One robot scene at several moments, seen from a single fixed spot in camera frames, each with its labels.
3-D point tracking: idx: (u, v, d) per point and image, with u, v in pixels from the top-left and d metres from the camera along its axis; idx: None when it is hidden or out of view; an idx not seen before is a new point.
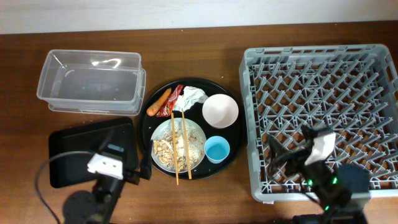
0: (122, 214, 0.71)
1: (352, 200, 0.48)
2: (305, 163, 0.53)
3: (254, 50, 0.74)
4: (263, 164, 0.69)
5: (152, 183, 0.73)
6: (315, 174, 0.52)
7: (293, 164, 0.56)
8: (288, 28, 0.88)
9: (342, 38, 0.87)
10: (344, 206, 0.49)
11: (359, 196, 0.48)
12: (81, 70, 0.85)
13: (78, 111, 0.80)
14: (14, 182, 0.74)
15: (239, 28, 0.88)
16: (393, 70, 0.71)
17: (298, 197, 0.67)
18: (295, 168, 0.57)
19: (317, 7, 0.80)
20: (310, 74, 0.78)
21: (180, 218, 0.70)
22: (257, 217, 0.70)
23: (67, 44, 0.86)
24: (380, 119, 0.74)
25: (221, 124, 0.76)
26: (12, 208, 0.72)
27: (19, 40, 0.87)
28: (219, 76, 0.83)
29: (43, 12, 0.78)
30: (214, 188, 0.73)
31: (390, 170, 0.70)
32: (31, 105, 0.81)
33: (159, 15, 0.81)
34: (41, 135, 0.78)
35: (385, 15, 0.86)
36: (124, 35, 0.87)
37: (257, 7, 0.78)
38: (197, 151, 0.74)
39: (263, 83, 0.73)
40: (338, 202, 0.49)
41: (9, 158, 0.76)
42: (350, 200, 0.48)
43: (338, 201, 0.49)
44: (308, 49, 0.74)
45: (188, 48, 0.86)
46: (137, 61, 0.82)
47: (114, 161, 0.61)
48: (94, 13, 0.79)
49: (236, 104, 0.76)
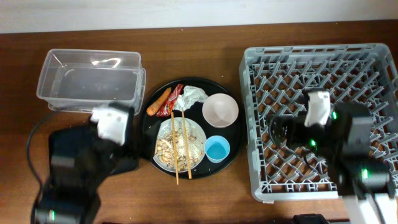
0: (121, 213, 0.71)
1: (356, 132, 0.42)
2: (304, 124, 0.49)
3: (254, 50, 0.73)
4: (263, 164, 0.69)
5: (153, 183, 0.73)
6: (317, 130, 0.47)
7: (292, 129, 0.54)
8: (288, 27, 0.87)
9: (342, 37, 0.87)
10: (350, 142, 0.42)
11: (360, 125, 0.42)
12: (81, 69, 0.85)
13: (78, 110, 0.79)
14: (14, 181, 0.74)
15: (239, 27, 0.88)
16: (393, 70, 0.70)
17: (300, 196, 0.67)
18: (291, 134, 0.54)
19: (318, 6, 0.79)
20: (310, 74, 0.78)
21: (180, 218, 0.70)
22: (257, 216, 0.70)
23: (67, 43, 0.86)
24: (380, 119, 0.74)
25: (221, 124, 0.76)
26: (11, 207, 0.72)
27: (18, 39, 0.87)
28: (219, 76, 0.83)
29: (42, 11, 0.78)
30: (214, 188, 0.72)
31: (390, 169, 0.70)
32: (30, 105, 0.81)
33: (158, 15, 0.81)
34: (41, 135, 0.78)
35: (385, 14, 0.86)
36: (124, 34, 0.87)
37: (257, 5, 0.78)
38: (197, 150, 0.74)
39: (263, 82, 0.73)
40: (341, 142, 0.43)
41: (9, 157, 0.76)
42: (351, 130, 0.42)
43: (341, 137, 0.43)
44: (309, 48, 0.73)
45: (188, 48, 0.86)
46: (137, 61, 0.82)
47: (119, 113, 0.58)
48: (93, 12, 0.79)
49: (236, 103, 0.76)
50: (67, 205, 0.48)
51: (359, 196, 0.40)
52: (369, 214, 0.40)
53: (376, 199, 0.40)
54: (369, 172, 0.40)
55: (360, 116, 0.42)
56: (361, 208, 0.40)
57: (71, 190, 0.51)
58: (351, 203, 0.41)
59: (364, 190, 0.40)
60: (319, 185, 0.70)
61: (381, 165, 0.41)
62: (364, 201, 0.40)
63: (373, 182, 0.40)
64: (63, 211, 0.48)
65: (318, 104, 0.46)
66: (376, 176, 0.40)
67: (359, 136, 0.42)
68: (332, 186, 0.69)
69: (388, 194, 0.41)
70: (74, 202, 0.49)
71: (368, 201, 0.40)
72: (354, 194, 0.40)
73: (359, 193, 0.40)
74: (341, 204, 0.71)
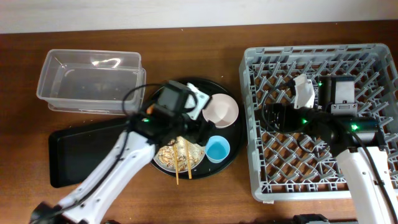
0: (121, 214, 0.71)
1: (341, 95, 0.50)
2: (295, 107, 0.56)
3: (254, 50, 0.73)
4: (263, 164, 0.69)
5: (153, 183, 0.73)
6: (307, 109, 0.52)
7: (283, 117, 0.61)
8: (288, 27, 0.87)
9: (342, 38, 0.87)
10: (337, 102, 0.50)
11: (344, 87, 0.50)
12: (81, 70, 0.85)
13: (78, 110, 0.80)
14: (15, 181, 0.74)
15: (239, 27, 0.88)
16: (393, 70, 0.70)
17: (300, 196, 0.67)
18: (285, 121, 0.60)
19: (318, 7, 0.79)
20: (310, 74, 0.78)
21: (180, 218, 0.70)
22: (257, 217, 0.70)
23: (67, 43, 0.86)
24: (380, 119, 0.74)
25: (221, 124, 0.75)
26: (12, 208, 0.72)
27: (18, 40, 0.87)
28: (219, 76, 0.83)
29: (42, 11, 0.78)
30: (214, 188, 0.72)
31: (390, 169, 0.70)
32: (31, 105, 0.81)
33: (159, 15, 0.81)
34: (41, 135, 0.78)
35: (385, 14, 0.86)
36: (124, 34, 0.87)
37: (257, 6, 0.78)
38: (197, 151, 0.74)
39: (263, 82, 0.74)
40: (329, 104, 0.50)
41: (9, 158, 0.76)
42: (337, 93, 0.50)
43: (329, 101, 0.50)
44: (309, 48, 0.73)
45: (188, 48, 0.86)
46: (137, 61, 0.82)
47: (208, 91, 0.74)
48: (93, 12, 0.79)
49: (236, 103, 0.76)
50: (155, 123, 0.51)
51: (351, 147, 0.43)
52: (362, 166, 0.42)
53: (367, 149, 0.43)
54: (359, 126, 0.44)
55: (343, 79, 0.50)
56: (354, 161, 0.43)
57: (165, 120, 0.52)
58: (344, 157, 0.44)
59: (356, 141, 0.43)
60: (319, 185, 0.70)
61: (369, 120, 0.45)
62: (355, 152, 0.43)
63: (363, 134, 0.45)
64: (153, 122, 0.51)
65: (301, 88, 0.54)
66: (365, 129, 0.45)
67: (344, 99, 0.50)
68: (332, 186, 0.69)
69: (378, 145, 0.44)
70: (161, 126, 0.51)
71: (359, 152, 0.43)
72: (346, 145, 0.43)
73: (351, 144, 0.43)
74: (341, 204, 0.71)
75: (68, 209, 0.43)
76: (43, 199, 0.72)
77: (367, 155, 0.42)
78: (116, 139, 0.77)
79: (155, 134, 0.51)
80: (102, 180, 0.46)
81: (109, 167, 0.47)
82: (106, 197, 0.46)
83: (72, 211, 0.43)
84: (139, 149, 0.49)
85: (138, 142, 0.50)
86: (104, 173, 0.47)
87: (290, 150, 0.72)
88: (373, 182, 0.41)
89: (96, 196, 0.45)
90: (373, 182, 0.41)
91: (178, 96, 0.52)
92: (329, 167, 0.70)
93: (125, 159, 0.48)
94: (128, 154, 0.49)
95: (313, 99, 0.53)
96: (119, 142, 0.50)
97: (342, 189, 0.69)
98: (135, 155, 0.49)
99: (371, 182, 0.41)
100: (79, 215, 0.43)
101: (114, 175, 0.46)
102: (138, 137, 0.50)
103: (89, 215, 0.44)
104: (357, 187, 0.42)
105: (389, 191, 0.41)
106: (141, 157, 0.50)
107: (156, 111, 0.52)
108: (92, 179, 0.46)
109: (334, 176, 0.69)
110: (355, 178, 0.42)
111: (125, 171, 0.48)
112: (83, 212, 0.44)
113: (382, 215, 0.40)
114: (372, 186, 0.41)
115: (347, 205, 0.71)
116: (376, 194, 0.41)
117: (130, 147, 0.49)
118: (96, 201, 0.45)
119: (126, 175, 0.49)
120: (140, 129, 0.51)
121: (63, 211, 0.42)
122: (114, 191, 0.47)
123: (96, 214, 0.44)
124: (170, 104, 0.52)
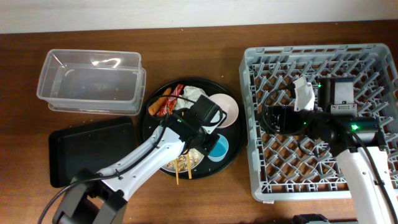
0: None
1: (340, 96, 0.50)
2: (295, 110, 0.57)
3: (254, 50, 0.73)
4: (263, 164, 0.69)
5: (153, 183, 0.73)
6: (307, 111, 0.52)
7: (284, 117, 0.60)
8: (288, 27, 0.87)
9: (342, 38, 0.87)
10: (337, 104, 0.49)
11: (344, 88, 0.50)
12: (81, 69, 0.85)
13: (78, 110, 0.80)
14: (15, 181, 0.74)
15: (239, 27, 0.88)
16: (393, 70, 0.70)
17: (300, 196, 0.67)
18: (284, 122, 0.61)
19: (318, 7, 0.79)
20: (310, 74, 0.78)
21: (180, 218, 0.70)
22: (257, 217, 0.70)
23: (67, 43, 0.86)
24: (380, 119, 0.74)
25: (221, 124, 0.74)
26: (12, 208, 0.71)
27: (18, 40, 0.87)
28: (219, 76, 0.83)
29: (42, 11, 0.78)
30: (215, 188, 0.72)
31: (390, 169, 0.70)
32: (31, 106, 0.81)
33: (158, 15, 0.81)
34: (41, 135, 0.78)
35: (385, 14, 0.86)
36: (124, 34, 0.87)
37: (257, 6, 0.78)
38: (197, 150, 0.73)
39: (263, 82, 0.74)
40: (328, 105, 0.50)
41: (9, 157, 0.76)
42: (336, 93, 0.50)
43: (329, 102, 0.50)
44: (309, 48, 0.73)
45: (188, 48, 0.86)
46: (137, 61, 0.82)
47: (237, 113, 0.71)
48: (93, 12, 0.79)
49: (236, 103, 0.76)
50: (186, 124, 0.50)
51: (351, 147, 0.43)
52: (362, 166, 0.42)
53: (367, 149, 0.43)
54: (359, 126, 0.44)
55: (342, 80, 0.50)
56: (354, 161, 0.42)
57: (195, 124, 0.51)
58: (344, 157, 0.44)
59: (356, 141, 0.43)
60: (319, 185, 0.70)
61: (369, 120, 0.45)
62: (355, 152, 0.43)
63: (362, 134, 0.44)
64: (185, 124, 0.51)
65: (302, 89, 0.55)
66: (365, 129, 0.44)
67: (344, 99, 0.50)
68: (332, 186, 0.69)
69: (378, 145, 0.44)
70: (191, 129, 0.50)
71: (359, 152, 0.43)
72: (346, 146, 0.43)
73: (351, 145, 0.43)
74: (341, 204, 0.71)
75: (108, 177, 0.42)
76: (43, 199, 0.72)
77: (367, 155, 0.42)
78: (116, 139, 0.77)
79: (186, 135, 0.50)
80: (138, 161, 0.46)
81: (145, 152, 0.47)
82: (140, 177, 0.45)
83: (111, 181, 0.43)
84: (174, 142, 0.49)
85: (173, 134, 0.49)
86: (142, 155, 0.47)
87: (290, 150, 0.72)
88: (374, 182, 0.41)
89: (133, 172, 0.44)
90: (374, 182, 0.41)
91: (211, 107, 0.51)
92: (329, 167, 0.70)
93: (160, 147, 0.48)
94: (163, 144, 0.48)
95: (313, 101, 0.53)
96: (156, 132, 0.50)
97: (342, 189, 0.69)
98: (170, 147, 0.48)
99: (371, 182, 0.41)
100: (116, 186, 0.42)
101: (150, 158, 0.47)
102: (171, 132, 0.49)
103: (125, 187, 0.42)
104: (357, 187, 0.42)
105: (389, 191, 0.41)
106: (173, 150, 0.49)
107: (188, 116, 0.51)
108: (131, 156, 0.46)
109: (334, 176, 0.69)
110: (355, 178, 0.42)
111: (158, 158, 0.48)
112: (120, 185, 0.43)
113: (381, 216, 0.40)
114: (372, 186, 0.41)
115: (347, 205, 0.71)
116: (376, 194, 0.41)
117: (165, 138, 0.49)
118: (132, 177, 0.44)
119: (158, 165, 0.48)
120: (173, 126, 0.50)
121: (102, 177, 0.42)
122: (147, 175, 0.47)
123: (130, 190, 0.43)
124: (202, 112, 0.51)
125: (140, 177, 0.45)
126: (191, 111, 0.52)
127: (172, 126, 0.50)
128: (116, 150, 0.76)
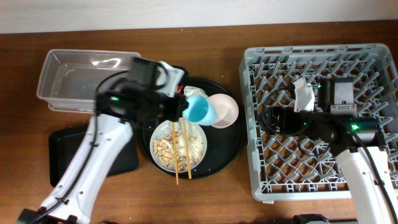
0: (121, 214, 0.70)
1: (340, 96, 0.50)
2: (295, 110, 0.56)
3: (254, 50, 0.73)
4: (263, 164, 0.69)
5: (153, 183, 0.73)
6: (307, 111, 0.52)
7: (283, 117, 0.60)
8: (288, 27, 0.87)
9: (342, 38, 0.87)
10: (337, 104, 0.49)
11: (344, 88, 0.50)
12: (81, 69, 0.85)
13: (78, 110, 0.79)
14: (14, 181, 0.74)
15: (239, 27, 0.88)
16: (393, 70, 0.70)
17: (300, 197, 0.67)
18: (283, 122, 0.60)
19: (318, 7, 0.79)
20: (310, 74, 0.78)
21: (180, 218, 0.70)
22: (257, 217, 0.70)
23: (67, 44, 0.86)
24: (380, 119, 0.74)
25: (220, 124, 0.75)
26: (12, 207, 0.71)
27: (18, 40, 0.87)
28: (219, 76, 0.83)
29: (41, 11, 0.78)
30: (214, 189, 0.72)
31: (390, 169, 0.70)
32: (30, 106, 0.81)
33: (158, 15, 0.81)
34: (41, 135, 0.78)
35: (385, 14, 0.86)
36: (124, 34, 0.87)
37: (257, 6, 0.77)
38: (196, 151, 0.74)
39: (263, 82, 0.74)
40: (328, 106, 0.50)
41: (9, 157, 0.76)
42: (336, 93, 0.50)
43: (329, 102, 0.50)
44: (309, 48, 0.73)
45: (188, 48, 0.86)
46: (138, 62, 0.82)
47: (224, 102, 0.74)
48: (93, 12, 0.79)
49: (236, 103, 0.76)
50: (125, 99, 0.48)
51: (351, 147, 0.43)
52: (362, 166, 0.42)
53: (367, 149, 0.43)
54: (359, 126, 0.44)
55: (342, 81, 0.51)
56: (354, 161, 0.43)
57: (135, 94, 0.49)
58: (344, 157, 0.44)
59: (356, 141, 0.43)
60: (319, 185, 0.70)
61: (369, 121, 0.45)
62: (355, 152, 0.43)
63: (362, 134, 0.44)
64: (122, 98, 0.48)
65: (301, 91, 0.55)
66: (365, 129, 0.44)
67: (344, 99, 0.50)
68: (332, 186, 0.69)
69: (379, 146, 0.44)
70: (130, 101, 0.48)
71: (359, 152, 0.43)
72: (346, 146, 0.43)
73: (351, 144, 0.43)
74: (341, 204, 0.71)
75: (52, 209, 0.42)
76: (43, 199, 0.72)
77: (367, 154, 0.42)
78: None
79: (128, 109, 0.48)
80: (82, 170, 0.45)
81: (86, 157, 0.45)
82: (89, 187, 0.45)
83: (57, 210, 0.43)
84: (113, 130, 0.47)
85: (109, 124, 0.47)
86: (78, 166, 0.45)
87: (290, 150, 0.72)
88: (373, 182, 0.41)
89: (78, 188, 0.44)
90: (374, 182, 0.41)
91: (146, 66, 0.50)
92: (329, 167, 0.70)
93: (100, 145, 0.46)
94: (102, 137, 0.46)
95: (313, 102, 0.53)
96: (90, 128, 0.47)
97: (342, 189, 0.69)
98: (111, 138, 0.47)
99: (371, 182, 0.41)
100: (66, 212, 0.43)
101: (91, 163, 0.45)
102: (109, 118, 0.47)
103: (75, 209, 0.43)
104: (356, 187, 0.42)
105: (390, 191, 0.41)
106: (117, 139, 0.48)
107: (125, 86, 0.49)
108: (69, 173, 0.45)
109: (334, 176, 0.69)
110: (354, 178, 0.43)
111: (104, 154, 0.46)
112: (69, 208, 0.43)
113: (381, 216, 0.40)
114: (372, 186, 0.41)
115: (347, 205, 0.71)
116: (376, 194, 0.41)
117: (103, 130, 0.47)
118: (79, 193, 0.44)
119: (108, 160, 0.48)
120: (112, 109, 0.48)
121: (45, 212, 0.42)
122: (99, 178, 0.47)
123: (82, 207, 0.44)
124: (141, 77, 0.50)
125: (88, 190, 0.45)
126: (125, 83, 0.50)
127: (111, 106, 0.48)
128: None
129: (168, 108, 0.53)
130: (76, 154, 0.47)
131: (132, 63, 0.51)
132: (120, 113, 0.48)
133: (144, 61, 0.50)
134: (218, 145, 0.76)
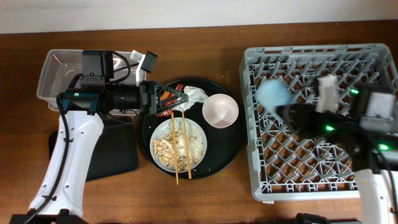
0: (121, 214, 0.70)
1: (375, 109, 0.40)
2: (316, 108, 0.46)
3: (254, 50, 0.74)
4: (263, 164, 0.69)
5: (153, 183, 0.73)
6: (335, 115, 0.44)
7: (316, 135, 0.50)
8: (288, 27, 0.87)
9: (342, 38, 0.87)
10: (370, 117, 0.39)
11: (382, 101, 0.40)
12: (81, 69, 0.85)
13: None
14: (13, 181, 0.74)
15: (239, 27, 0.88)
16: (393, 70, 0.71)
17: (300, 197, 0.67)
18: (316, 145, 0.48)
19: (317, 7, 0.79)
20: (310, 74, 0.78)
21: (180, 218, 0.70)
22: (257, 217, 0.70)
23: (68, 43, 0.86)
24: None
25: (221, 124, 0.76)
26: (12, 208, 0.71)
27: (18, 40, 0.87)
28: (220, 76, 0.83)
29: (42, 11, 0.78)
30: (215, 189, 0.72)
31: None
32: (30, 106, 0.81)
33: (159, 15, 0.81)
34: (41, 135, 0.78)
35: (385, 14, 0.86)
36: (124, 34, 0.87)
37: (257, 6, 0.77)
38: (197, 151, 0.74)
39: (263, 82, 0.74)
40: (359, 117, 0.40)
41: (9, 157, 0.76)
42: (371, 106, 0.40)
43: (360, 112, 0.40)
44: (309, 48, 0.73)
45: (188, 48, 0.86)
46: (129, 60, 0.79)
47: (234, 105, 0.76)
48: (93, 12, 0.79)
49: (236, 104, 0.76)
50: (86, 93, 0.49)
51: (374, 168, 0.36)
52: (381, 190, 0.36)
53: (392, 175, 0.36)
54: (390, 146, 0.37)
55: (380, 91, 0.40)
56: (375, 185, 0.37)
57: (97, 87, 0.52)
58: (363, 176, 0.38)
59: (382, 163, 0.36)
60: (319, 185, 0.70)
61: None
62: (377, 173, 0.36)
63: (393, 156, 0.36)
64: (84, 93, 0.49)
65: None
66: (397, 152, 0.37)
67: (379, 113, 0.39)
68: (333, 186, 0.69)
69: None
70: (92, 93, 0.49)
71: (382, 175, 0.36)
72: (370, 166, 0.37)
73: (374, 165, 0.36)
74: (341, 204, 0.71)
75: (41, 207, 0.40)
76: None
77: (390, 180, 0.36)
78: (116, 139, 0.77)
79: (92, 99, 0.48)
80: (63, 165, 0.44)
81: (63, 152, 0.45)
82: (74, 181, 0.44)
83: (47, 208, 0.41)
84: (83, 124, 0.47)
85: (79, 117, 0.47)
86: (59, 162, 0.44)
87: (290, 150, 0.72)
88: (390, 210, 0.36)
89: (64, 182, 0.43)
90: (390, 210, 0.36)
91: (99, 59, 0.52)
92: (330, 167, 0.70)
93: (74, 139, 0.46)
94: (75, 131, 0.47)
95: None
96: (61, 126, 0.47)
97: (342, 190, 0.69)
98: (84, 132, 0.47)
99: (387, 210, 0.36)
100: (56, 208, 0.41)
101: (70, 157, 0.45)
102: (78, 112, 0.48)
103: (65, 202, 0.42)
104: (370, 214, 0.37)
105: None
106: (90, 130, 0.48)
107: (84, 81, 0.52)
108: (52, 172, 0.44)
109: (334, 176, 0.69)
110: (369, 200, 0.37)
111: (81, 147, 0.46)
112: (59, 203, 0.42)
113: None
114: (387, 214, 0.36)
115: (348, 205, 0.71)
116: (388, 222, 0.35)
117: (74, 126, 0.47)
118: (66, 187, 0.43)
119: (87, 152, 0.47)
120: (76, 105, 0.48)
121: (37, 211, 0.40)
122: (82, 171, 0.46)
123: (72, 200, 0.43)
124: (96, 70, 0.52)
125: (75, 183, 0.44)
126: (85, 79, 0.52)
127: (76, 102, 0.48)
128: (115, 150, 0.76)
129: (132, 96, 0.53)
130: (53, 153, 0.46)
131: (84, 60, 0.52)
132: (87, 106, 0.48)
133: (97, 55, 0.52)
134: (217, 145, 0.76)
